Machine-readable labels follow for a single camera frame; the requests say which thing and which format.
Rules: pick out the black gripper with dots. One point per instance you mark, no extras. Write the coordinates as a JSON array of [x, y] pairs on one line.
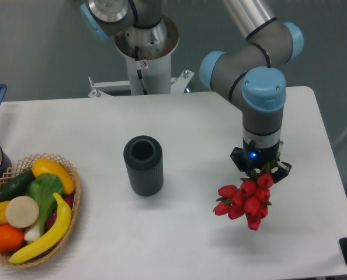
[[256, 152]]

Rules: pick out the red tulip bouquet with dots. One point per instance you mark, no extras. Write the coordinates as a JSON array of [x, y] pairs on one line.
[[251, 199]]

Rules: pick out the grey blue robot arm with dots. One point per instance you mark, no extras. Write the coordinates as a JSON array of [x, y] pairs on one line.
[[249, 79]]

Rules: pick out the dark grey ribbed vase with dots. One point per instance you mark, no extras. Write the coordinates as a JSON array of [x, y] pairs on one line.
[[143, 158]]

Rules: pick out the purple eggplant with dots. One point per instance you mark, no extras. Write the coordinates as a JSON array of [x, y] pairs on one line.
[[63, 217]]

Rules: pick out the yellow banana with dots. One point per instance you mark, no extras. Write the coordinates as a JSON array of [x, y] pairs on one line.
[[50, 238]]

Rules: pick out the green bok choy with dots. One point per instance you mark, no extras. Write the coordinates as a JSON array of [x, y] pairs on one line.
[[41, 190]]

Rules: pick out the beige round disc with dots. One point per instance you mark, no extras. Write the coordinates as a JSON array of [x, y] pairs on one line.
[[22, 212]]

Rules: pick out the dark green cucumber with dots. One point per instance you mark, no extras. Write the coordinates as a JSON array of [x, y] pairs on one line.
[[16, 186]]

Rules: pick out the orange fruit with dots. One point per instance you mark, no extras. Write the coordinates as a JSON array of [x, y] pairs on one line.
[[11, 238]]

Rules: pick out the woven wicker basket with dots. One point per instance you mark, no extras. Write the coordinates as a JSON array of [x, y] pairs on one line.
[[24, 165]]

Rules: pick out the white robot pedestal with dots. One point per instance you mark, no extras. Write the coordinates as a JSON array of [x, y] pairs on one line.
[[147, 53]]

